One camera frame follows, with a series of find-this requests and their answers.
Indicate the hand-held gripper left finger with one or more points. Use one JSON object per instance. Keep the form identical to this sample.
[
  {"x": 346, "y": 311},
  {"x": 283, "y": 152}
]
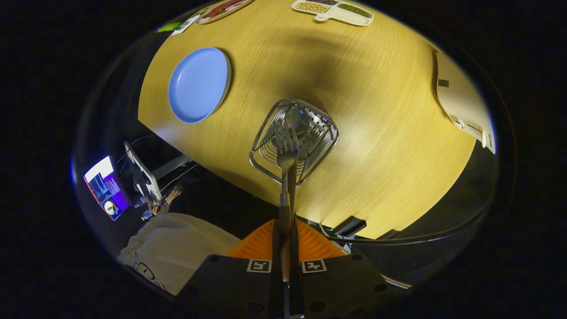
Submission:
[{"x": 239, "y": 288}]

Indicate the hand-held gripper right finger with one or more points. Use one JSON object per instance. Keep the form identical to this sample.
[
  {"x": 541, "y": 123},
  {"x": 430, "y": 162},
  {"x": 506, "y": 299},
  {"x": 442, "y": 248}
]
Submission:
[{"x": 336, "y": 288}]

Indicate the white backed monitor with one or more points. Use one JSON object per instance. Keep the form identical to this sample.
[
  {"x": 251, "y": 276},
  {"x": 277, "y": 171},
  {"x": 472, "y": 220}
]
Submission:
[{"x": 144, "y": 175}]

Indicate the lit computer monitor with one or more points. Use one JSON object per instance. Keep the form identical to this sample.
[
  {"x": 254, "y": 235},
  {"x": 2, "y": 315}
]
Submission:
[{"x": 106, "y": 188}]

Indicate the blue round plate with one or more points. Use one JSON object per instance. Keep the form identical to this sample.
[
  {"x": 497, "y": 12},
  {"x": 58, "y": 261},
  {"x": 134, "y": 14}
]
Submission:
[{"x": 199, "y": 84}]

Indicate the white toaster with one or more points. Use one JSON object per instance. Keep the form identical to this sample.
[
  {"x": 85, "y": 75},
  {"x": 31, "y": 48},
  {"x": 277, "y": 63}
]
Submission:
[{"x": 460, "y": 102}]

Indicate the white square coaster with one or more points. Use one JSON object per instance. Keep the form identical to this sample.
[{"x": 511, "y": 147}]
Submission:
[{"x": 184, "y": 25}]

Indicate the green drink bottle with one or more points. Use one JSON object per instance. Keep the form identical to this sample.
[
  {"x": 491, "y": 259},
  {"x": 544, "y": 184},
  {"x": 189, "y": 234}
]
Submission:
[{"x": 168, "y": 27}]

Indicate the white divided dish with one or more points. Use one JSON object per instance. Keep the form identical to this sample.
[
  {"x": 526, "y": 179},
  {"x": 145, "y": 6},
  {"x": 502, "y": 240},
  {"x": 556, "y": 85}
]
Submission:
[{"x": 341, "y": 17}]

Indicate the oval plate with food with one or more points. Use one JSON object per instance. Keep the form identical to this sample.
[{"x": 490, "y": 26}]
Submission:
[{"x": 221, "y": 9}]

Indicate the green beans heap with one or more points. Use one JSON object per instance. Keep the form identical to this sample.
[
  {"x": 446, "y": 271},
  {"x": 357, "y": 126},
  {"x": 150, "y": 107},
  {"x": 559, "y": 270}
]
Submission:
[{"x": 354, "y": 9}]

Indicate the yellow beans heap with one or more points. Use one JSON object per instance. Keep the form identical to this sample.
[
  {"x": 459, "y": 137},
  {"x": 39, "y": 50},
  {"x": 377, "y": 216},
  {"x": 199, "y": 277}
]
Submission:
[{"x": 312, "y": 6}]

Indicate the dark brown beans heap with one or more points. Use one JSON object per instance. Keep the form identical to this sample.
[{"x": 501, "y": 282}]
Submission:
[{"x": 327, "y": 1}]

